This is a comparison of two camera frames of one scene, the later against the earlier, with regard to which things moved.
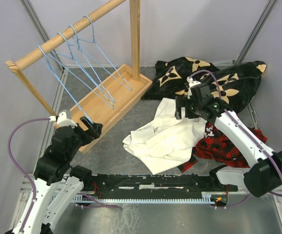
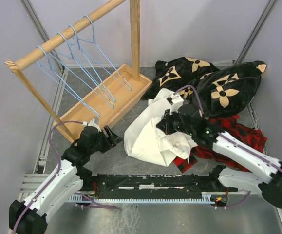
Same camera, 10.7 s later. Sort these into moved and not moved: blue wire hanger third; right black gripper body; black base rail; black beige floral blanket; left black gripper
Moved: left black gripper; right black gripper body
Not moved: black base rail; black beige floral blanket; blue wire hanger third
